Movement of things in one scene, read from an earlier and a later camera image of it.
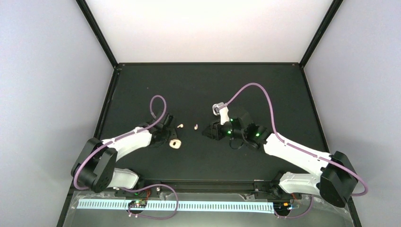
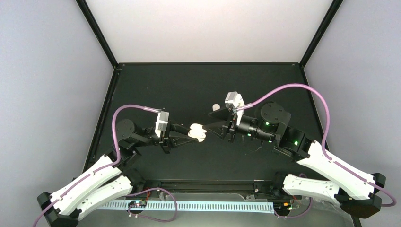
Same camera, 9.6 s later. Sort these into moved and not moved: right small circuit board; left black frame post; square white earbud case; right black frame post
Moved: square white earbud case
Not moved: right small circuit board; right black frame post; left black frame post
